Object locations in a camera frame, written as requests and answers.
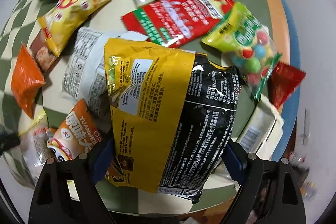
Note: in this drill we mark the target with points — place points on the small dark red packet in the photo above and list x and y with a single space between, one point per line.
283 82

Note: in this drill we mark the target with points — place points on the green checkered mat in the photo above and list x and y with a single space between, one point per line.
19 26

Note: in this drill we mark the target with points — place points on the green candy ball bag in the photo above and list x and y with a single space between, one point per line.
248 46

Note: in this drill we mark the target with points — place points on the white printed snack bag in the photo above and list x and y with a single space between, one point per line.
84 77

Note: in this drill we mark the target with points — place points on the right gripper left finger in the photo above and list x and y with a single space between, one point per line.
66 190

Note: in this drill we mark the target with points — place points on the orange panda snack bag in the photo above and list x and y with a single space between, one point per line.
76 134

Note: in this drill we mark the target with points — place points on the clear white snack packet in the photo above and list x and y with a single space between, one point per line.
34 141

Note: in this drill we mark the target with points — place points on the white barcode packet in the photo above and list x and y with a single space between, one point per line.
263 130

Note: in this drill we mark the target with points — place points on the brown snack packet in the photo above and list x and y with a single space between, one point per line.
41 53

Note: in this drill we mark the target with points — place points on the yellow panda snack bag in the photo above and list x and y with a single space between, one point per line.
64 18

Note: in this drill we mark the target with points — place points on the red snack packet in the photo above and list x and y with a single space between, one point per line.
173 23

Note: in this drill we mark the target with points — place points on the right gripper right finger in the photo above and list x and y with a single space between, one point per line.
269 190

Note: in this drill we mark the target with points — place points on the yellow black noodle bag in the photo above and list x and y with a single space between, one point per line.
172 113

